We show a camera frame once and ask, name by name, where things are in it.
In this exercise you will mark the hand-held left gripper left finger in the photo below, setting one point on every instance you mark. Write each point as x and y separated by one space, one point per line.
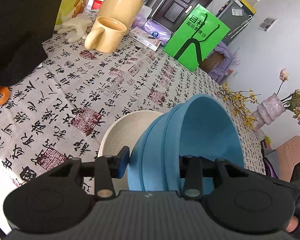
123 162

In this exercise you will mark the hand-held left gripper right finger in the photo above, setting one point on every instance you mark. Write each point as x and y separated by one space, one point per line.
190 166

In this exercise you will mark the person's right hand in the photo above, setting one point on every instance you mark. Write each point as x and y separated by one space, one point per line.
295 224

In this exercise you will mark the pink suitcase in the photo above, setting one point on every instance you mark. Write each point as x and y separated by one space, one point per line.
290 155

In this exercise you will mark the dark grey purple cloth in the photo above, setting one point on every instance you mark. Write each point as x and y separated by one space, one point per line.
270 162

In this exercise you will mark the yellow flower branch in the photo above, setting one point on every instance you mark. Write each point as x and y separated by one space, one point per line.
237 102

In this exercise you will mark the calligraphy print tablecloth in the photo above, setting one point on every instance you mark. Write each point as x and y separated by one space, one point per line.
65 100

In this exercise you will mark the purple covered chair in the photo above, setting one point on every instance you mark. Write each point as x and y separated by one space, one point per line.
222 62

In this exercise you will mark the yellow mug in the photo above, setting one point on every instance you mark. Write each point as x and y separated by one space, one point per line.
110 40

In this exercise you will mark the pink white small box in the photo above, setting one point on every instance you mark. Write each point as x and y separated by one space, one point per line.
146 38

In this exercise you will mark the green paper bag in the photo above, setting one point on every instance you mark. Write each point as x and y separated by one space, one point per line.
190 37

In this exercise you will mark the purple tissue pack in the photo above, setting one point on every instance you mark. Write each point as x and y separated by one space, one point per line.
157 31

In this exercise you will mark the purple plastic bag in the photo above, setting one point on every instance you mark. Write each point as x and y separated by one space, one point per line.
139 21

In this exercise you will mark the white glove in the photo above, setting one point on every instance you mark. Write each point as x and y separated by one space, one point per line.
76 27

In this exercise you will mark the black cloth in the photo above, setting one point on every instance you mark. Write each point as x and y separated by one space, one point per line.
20 62

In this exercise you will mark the grey fridge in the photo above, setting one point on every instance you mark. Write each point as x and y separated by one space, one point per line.
233 22

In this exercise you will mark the red plastic container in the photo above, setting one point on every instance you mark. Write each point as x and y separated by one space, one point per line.
97 5

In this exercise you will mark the dark brown door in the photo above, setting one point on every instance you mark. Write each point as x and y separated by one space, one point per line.
180 5

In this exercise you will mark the yellow thermos jug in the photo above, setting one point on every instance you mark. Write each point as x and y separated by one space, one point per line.
122 0

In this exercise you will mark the yellow black box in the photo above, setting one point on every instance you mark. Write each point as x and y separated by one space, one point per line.
247 5

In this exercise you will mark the black paper bag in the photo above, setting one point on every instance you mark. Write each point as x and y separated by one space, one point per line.
22 10

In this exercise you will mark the grey wall panel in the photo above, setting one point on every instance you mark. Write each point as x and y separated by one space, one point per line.
266 24

